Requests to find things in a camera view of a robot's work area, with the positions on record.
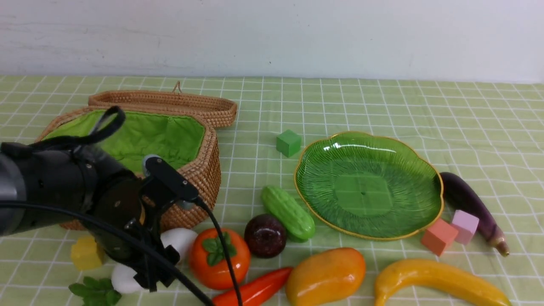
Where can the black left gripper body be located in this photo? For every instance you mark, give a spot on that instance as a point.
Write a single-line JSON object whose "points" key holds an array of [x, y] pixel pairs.
{"points": [[144, 224]]}

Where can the white toy radish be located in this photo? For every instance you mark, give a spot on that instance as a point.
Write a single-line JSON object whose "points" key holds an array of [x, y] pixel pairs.
{"points": [[108, 291]]}

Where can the orange toy persimmon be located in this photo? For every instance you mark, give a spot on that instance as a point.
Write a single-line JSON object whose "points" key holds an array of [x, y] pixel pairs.
{"points": [[207, 259]]}

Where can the dark purple toy plum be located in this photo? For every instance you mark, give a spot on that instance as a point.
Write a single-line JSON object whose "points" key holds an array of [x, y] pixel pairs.
{"points": [[265, 236]]}

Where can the red toy chili pepper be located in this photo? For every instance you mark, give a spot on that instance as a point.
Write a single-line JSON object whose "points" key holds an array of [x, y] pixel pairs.
{"points": [[256, 292]]}

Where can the green toy cucumber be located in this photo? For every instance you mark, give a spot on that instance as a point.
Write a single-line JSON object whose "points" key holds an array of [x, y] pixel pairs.
{"points": [[299, 224]]}

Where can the orange yellow toy mango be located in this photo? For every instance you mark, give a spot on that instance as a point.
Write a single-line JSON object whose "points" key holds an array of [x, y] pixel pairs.
{"points": [[326, 277]]}

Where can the purple toy eggplant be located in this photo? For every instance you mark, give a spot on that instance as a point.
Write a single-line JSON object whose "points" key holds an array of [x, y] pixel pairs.
{"points": [[460, 195]]}

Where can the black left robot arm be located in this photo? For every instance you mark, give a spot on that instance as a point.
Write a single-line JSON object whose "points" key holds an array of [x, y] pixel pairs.
{"points": [[122, 212]]}

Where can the woven rattan basket green lining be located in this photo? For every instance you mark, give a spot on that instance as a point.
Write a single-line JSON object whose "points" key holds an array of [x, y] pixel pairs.
{"points": [[184, 137]]}

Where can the yellow block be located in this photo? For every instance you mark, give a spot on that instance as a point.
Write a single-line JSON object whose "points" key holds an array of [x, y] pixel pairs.
{"points": [[87, 254]]}

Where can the woven rattan basket lid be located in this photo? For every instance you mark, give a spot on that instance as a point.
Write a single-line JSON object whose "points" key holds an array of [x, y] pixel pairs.
{"points": [[170, 104]]}

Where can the green cube block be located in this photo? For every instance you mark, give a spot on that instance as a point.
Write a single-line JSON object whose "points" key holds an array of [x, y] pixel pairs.
{"points": [[288, 143]]}

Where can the green leaf-shaped glass plate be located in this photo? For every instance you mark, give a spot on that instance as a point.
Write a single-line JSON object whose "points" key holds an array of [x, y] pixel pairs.
{"points": [[370, 187]]}

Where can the yellow toy banana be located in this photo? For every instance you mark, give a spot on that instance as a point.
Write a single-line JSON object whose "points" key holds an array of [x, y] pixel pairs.
{"points": [[438, 276]]}

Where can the coral orange cube block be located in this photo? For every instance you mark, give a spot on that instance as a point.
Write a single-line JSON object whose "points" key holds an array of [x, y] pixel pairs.
{"points": [[439, 236]]}

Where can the green checkered tablecloth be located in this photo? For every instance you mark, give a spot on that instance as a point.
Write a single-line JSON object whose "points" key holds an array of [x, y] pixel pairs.
{"points": [[490, 134]]}

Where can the pink cube block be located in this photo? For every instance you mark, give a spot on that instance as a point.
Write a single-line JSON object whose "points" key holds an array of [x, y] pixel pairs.
{"points": [[466, 226]]}

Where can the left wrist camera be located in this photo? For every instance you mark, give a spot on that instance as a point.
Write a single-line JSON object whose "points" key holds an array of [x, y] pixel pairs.
{"points": [[170, 178]]}

